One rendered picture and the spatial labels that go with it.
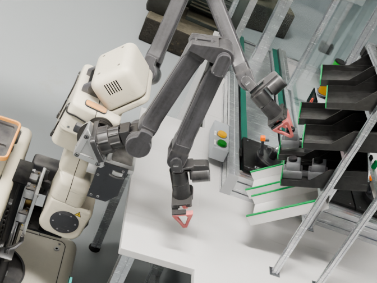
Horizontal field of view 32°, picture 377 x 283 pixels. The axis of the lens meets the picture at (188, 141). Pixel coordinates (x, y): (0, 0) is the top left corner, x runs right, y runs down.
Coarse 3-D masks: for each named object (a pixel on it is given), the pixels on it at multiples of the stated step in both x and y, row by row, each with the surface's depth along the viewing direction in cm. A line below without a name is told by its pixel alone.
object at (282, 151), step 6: (300, 138) 237; (282, 150) 234; (288, 150) 234; (294, 150) 234; (300, 150) 234; (312, 150) 225; (318, 150) 224; (324, 150) 224; (282, 156) 228; (288, 156) 228; (300, 156) 227; (306, 156) 226; (312, 156) 226; (318, 156) 225
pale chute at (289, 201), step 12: (264, 192) 234; (276, 192) 233; (288, 192) 232; (300, 192) 231; (312, 192) 229; (264, 204) 235; (276, 204) 232; (288, 204) 228; (300, 204) 218; (312, 204) 217; (324, 204) 216; (252, 216) 225; (264, 216) 224; (276, 216) 223; (288, 216) 222
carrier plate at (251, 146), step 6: (246, 138) 278; (246, 144) 274; (252, 144) 275; (258, 144) 277; (264, 144) 279; (246, 150) 270; (252, 150) 271; (246, 156) 266; (252, 156) 268; (246, 162) 262; (252, 162) 264; (246, 168) 259; (252, 168) 260
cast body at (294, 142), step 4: (292, 128) 231; (296, 128) 232; (288, 132) 230; (296, 132) 230; (284, 136) 231; (296, 136) 230; (284, 140) 231; (288, 140) 231; (292, 140) 231; (296, 140) 231; (300, 140) 233; (284, 144) 232; (288, 144) 232; (292, 144) 232; (296, 144) 231; (300, 144) 233
